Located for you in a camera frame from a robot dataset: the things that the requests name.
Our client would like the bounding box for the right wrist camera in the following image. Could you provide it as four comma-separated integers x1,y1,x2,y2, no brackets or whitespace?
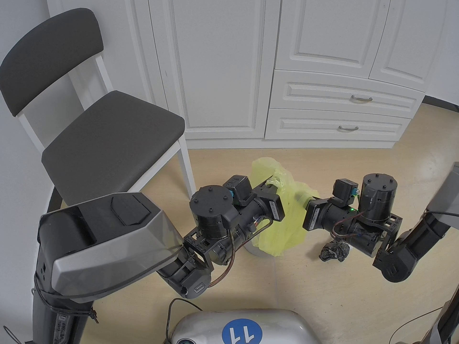
332,178,360,207

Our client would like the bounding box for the white trash bin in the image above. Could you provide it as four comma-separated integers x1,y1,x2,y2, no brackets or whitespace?
245,240,269,257

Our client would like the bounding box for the black cable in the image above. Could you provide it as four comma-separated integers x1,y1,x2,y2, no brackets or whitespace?
390,306,446,344
166,298,204,344

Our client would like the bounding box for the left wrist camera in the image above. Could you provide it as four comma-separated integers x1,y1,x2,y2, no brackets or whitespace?
223,175,254,207

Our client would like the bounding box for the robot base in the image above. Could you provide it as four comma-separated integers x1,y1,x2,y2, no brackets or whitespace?
171,308,317,344

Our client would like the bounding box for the white chair dark grey seat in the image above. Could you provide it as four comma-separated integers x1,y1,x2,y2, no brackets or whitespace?
0,7,197,212

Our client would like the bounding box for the yellow plastic bag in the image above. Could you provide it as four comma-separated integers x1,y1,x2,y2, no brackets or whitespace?
251,157,321,258

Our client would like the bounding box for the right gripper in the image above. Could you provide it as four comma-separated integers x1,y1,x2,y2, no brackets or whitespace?
303,198,361,233

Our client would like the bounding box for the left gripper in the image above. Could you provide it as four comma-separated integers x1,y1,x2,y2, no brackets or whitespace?
233,188,286,238

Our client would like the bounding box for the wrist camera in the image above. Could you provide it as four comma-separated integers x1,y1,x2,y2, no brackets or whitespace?
332,178,360,207
223,175,254,207

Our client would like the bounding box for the white wardrobe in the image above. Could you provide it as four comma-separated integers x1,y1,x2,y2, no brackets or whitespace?
43,0,449,150

